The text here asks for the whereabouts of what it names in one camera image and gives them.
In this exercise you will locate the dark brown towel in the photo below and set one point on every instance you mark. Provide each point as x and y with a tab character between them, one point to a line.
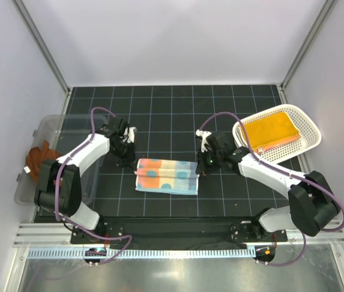
36	156

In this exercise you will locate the orange polka dot towel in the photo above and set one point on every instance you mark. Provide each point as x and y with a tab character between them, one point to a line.
275	144

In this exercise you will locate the white perforated plastic basket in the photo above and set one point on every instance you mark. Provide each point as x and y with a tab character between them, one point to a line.
310	134

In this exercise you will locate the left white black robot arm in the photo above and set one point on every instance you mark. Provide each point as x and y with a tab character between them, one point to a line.
59	187

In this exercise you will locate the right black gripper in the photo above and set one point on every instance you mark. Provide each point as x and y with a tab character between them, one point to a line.
202	167

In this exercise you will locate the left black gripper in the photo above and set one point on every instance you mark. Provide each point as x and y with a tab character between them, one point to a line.
129	161

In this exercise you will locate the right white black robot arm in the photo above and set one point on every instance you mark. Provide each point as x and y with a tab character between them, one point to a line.
310	202

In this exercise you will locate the slotted cable duct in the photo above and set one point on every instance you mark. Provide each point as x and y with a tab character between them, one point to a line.
88	253

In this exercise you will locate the yellow blue patterned towel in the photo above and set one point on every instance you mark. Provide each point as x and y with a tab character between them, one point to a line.
268	129

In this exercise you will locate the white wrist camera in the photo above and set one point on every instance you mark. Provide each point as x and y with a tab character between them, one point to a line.
203	137
131	133

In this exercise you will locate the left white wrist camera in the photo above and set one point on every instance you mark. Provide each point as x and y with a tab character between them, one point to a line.
131	133

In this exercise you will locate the light blue orange towel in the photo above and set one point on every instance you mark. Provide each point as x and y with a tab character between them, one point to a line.
166	176

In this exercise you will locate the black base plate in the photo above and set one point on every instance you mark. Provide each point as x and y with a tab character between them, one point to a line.
189	233

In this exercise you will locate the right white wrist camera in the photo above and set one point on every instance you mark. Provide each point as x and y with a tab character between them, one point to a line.
203	137

